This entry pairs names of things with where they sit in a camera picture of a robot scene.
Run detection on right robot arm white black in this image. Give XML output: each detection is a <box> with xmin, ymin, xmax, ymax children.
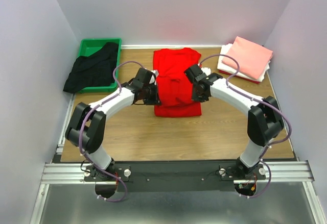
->
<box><xmin>184</xmin><ymin>64</ymin><xmax>284</xmax><ymax>178</ymax></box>

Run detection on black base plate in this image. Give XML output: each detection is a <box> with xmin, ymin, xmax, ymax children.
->
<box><xmin>84</xmin><ymin>160</ymin><xmax>266</xmax><ymax>193</ymax></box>

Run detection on green plastic bin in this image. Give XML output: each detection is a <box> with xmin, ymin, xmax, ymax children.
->
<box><xmin>77</xmin><ymin>38</ymin><xmax>122</xmax><ymax>93</ymax></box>

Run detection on white folded t shirt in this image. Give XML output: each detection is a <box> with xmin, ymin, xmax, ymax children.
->
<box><xmin>217</xmin><ymin>43</ymin><xmax>270</xmax><ymax>82</ymax></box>

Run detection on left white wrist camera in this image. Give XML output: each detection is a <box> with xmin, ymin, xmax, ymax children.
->
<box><xmin>149</xmin><ymin>70</ymin><xmax>159</xmax><ymax>84</ymax></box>

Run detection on black t shirt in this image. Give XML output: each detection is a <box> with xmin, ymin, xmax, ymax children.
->
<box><xmin>63</xmin><ymin>56</ymin><xmax>115</xmax><ymax>93</ymax></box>

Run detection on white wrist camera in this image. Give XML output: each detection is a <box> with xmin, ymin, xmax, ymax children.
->
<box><xmin>149</xmin><ymin>70</ymin><xmax>159</xmax><ymax>84</ymax></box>
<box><xmin>201</xmin><ymin>67</ymin><xmax>212</xmax><ymax>76</ymax></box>

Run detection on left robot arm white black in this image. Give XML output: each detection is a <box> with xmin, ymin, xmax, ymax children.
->
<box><xmin>65</xmin><ymin>67</ymin><xmax>160</xmax><ymax>178</ymax></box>

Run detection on aluminium frame rail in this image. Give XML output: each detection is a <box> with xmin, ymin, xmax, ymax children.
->
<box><xmin>41</xmin><ymin>161</ymin><xmax>314</xmax><ymax>184</ymax></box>

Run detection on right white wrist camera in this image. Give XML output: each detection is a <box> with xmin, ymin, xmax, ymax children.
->
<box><xmin>201</xmin><ymin>67</ymin><xmax>212</xmax><ymax>76</ymax></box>

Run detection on pink folded t shirt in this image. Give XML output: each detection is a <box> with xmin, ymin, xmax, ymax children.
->
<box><xmin>226</xmin><ymin>36</ymin><xmax>273</xmax><ymax>82</ymax></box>

